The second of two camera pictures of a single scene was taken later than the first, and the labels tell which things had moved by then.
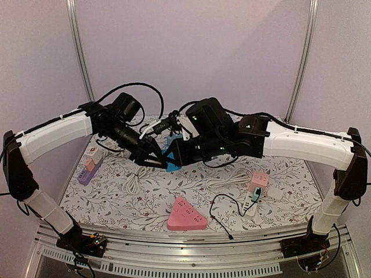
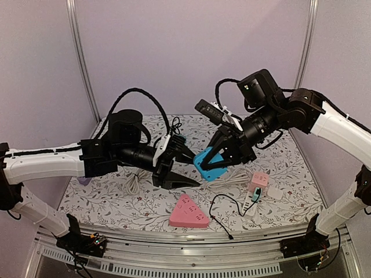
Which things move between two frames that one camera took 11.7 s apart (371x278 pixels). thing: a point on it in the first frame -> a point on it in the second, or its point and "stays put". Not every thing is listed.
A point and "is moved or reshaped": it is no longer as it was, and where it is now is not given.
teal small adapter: (255, 196) stays put
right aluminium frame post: (312, 20) stays put
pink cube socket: (259, 179) stays put
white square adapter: (275, 193) stays put
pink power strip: (184, 216) is moved or reshaped
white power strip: (249, 207) stays put
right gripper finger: (173, 147) -> (229, 158)
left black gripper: (149, 145) -> (171, 180)
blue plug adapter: (170, 167) is moved or reshaped
